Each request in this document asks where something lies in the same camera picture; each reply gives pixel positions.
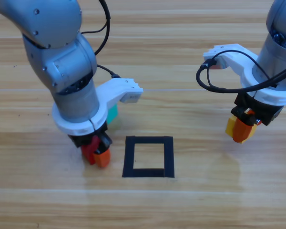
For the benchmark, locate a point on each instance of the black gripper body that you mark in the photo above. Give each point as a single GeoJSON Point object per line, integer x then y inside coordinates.
{"type": "Point", "coordinates": [81, 140]}
{"type": "Point", "coordinates": [267, 112]}

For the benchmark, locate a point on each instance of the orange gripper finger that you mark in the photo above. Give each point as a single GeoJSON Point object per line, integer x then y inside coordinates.
{"type": "Point", "coordinates": [102, 158]}
{"type": "Point", "coordinates": [242, 131]}

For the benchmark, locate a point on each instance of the yellow wooden block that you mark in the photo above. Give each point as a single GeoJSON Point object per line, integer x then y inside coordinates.
{"type": "Point", "coordinates": [229, 127]}

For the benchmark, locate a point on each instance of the red wooden block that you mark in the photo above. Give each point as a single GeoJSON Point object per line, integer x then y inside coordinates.
{"type": "Point", "coordinates": [87, 153]}

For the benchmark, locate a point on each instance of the green wooden block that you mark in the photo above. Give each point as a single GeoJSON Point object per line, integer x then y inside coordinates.
{"type": "Point", "coordinates": [112, 114]}

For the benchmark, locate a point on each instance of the black tape square outline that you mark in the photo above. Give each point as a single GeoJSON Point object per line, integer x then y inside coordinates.
{"type": "Point", "coordinates": [169, 157]}

